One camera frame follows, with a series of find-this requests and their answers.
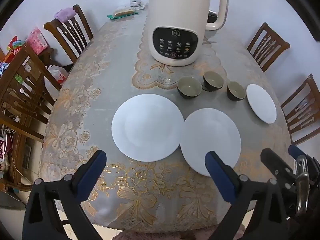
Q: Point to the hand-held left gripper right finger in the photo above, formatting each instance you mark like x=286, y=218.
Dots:
x=220, y=177

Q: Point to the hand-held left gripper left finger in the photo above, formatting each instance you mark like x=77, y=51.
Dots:
x=92, y=175

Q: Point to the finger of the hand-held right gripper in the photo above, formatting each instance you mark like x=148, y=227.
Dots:
x=296, y=151
x=275, y=165

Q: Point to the white round plate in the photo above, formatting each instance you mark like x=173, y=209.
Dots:
x=147, y=127
x=207, y=132
x=261, y=103

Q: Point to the dark bowl grey inside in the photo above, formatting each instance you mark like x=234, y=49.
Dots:
x=189, y=86
x=213, y=79
x=235, y=90
x=212, y=17

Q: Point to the brown wooden chair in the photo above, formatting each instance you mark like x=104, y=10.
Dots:
x=277, y=36
x=287, y=122
x=42, y=67

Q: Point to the floral lace tablecloth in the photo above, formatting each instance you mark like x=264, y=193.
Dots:
x=75, y=130

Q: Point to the red book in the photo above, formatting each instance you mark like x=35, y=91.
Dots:
x=5, y=150

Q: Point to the white plastic bag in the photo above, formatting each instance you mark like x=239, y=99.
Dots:
x=58, y=76

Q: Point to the small clear glass lid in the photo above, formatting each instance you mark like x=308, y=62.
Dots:
x=167, y=80

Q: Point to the gold lace table runner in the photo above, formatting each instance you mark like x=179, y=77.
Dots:
x=147, y=75

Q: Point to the cardboard box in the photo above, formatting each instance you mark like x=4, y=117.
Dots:
x=31, y=66

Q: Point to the pink packet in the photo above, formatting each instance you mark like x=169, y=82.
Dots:
x=37, y=41

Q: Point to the dark wooden chair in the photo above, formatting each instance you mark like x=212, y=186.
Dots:
x=75, y=30

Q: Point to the red green snack packet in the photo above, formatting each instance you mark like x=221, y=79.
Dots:
x=15, y=46

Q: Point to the green flat packet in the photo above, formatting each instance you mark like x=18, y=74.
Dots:
x=122, y=16

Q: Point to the purple cloth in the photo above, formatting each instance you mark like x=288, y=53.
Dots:
x=64, y=14

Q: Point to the cream soy milk maker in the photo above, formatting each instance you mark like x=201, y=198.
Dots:
x=175, y=10

